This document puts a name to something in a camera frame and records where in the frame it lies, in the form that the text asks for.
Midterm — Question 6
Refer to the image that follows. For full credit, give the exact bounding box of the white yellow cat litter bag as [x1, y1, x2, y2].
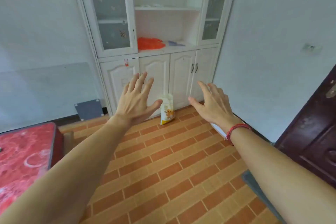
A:
[159, 93, 176, 126]

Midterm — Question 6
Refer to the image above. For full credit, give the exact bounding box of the person's right forearm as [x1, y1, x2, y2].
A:
[226, 126, 336, 224]

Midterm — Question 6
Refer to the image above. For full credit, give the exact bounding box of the person's left hand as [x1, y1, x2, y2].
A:
[114, 71, 163, 127]

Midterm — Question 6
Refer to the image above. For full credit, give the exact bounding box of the white pink cat litter box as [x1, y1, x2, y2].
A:
[210, 123, 227, 138]

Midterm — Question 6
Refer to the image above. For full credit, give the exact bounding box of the red patterned mattress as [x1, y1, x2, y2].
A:
[0, 122, 64, 207]

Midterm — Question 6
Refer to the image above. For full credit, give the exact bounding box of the dark brown door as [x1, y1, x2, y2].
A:
[274, 63, 336, 189]

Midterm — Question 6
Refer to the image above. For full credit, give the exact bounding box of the orange plastic bag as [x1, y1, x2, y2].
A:
[137, 37, 166, 51]

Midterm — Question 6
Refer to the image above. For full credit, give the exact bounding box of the metal door lock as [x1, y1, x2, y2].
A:
[325, 79, 336, 99]

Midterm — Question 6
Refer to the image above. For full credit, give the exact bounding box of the white wall socket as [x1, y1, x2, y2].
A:
[302, 43, 323, 54]

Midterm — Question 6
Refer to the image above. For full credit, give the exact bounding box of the person's right hand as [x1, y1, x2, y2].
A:
[188, 81, 243, 134]

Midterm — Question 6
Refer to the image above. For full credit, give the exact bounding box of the red string bracelet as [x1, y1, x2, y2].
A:
[224, 123, 253, 146]

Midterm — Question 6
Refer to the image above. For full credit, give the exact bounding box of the grey square board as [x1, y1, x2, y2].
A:
[74, 99, 104, 121]

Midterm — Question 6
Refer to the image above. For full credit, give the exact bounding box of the glass cabinet door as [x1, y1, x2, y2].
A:
[75, 0, 139, 58]
[197, 0, 238, 47]

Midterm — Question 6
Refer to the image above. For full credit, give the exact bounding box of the person's left forearm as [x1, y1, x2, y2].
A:
[0, 114, 134, 224]

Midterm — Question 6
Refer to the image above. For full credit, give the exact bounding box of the black baseboard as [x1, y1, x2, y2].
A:
[54, 113, 110, 127]

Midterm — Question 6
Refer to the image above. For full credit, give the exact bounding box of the white wooden cabinet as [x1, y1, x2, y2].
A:
[69, 0, 242, 121]

